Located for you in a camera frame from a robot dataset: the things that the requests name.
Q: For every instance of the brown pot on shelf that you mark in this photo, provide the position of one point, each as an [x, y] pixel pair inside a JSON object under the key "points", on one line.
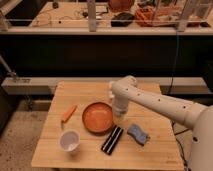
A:
{"points": [[120, 5]]}

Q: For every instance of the white plastic cup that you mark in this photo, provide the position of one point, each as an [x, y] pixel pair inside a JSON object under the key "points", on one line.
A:
{"points": [[69, 141]]}

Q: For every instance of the dark bowl on shelf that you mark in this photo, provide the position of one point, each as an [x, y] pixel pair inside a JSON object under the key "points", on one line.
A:
{"points": [[122, 19]]}

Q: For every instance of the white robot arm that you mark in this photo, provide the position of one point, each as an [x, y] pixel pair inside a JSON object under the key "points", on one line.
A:
{"points": [[192, 115]]}

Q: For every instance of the orange ceramic bowl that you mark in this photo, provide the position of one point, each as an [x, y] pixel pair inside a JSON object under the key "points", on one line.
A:
{"points": [[98, 117]]}

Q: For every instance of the white plastic bottle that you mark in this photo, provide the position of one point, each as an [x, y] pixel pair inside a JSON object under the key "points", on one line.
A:
{"points": [[110, 93]]}

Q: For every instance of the orange box on shelf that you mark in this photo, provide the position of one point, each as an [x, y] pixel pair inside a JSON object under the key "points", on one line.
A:
{"points": [[157, 18]]}

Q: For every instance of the black white striped eraser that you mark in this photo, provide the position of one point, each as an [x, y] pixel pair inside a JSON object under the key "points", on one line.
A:
{"points": [[111, 141]]}

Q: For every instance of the yellowish gripper end piece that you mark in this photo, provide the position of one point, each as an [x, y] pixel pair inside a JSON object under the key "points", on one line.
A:
{"points": [[119, 118]]}

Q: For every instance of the orange carrot toy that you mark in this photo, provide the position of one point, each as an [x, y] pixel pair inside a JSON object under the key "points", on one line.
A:
{"points": [[66, 115]]}

